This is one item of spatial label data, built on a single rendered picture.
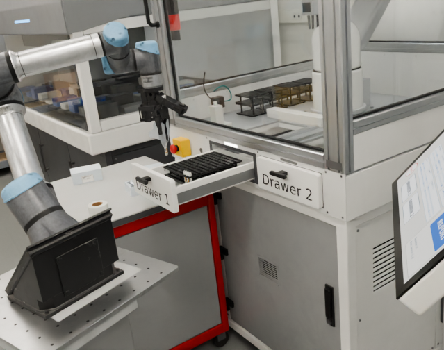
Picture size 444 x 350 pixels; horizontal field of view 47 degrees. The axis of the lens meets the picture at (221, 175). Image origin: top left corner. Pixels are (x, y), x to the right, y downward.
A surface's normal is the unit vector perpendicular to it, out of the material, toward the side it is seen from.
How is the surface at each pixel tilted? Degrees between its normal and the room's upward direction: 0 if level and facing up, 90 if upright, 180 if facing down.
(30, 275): 90
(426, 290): 90
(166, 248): 90
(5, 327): 0
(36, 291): 90
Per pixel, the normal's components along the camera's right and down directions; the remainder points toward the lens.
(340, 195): -0.82, 0.27
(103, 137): 0.57, 0.22
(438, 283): -0.28, 0.34
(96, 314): -0.11, -0.94
